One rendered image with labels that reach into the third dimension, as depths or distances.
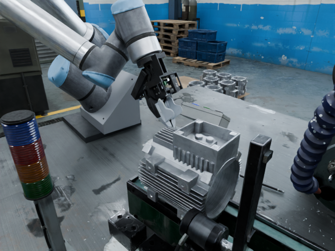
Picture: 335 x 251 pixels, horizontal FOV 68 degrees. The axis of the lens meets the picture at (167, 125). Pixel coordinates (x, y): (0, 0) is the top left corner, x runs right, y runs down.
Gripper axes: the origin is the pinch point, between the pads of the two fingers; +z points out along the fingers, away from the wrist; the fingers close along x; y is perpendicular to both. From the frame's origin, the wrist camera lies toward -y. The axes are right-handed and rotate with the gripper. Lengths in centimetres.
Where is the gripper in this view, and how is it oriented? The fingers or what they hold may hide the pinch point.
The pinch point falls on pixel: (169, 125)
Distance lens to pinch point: 73.9
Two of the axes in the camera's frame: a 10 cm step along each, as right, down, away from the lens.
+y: 6.5, -1.9, -7.4
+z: 3.7, 9.2, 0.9
